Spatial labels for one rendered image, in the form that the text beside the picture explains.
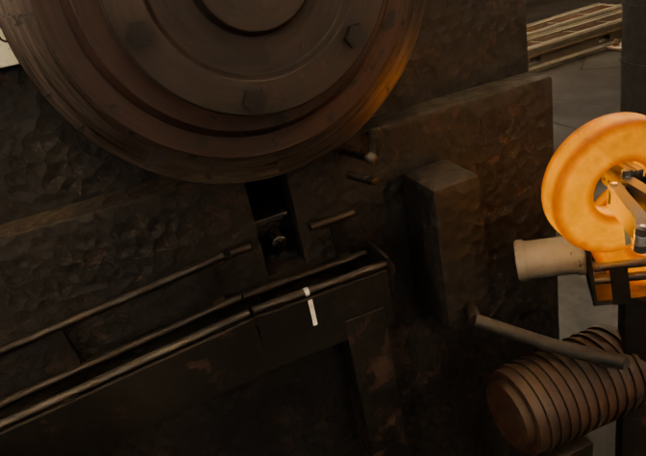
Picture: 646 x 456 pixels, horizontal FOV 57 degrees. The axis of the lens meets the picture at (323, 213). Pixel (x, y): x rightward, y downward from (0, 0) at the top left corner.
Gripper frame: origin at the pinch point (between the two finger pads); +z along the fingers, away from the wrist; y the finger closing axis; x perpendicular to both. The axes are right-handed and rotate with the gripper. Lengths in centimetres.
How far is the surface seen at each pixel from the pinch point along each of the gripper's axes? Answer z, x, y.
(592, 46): 367, -98, 219
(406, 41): 17.3, 14.4, -16.8
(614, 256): 7.8, -17.0, 5.7
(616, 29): 371, -91, 241
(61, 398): 6, -16, -67
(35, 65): 9, 22, -57
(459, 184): 16.8, -5.8, -11.6
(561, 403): 1.6, -34.0, -5.1
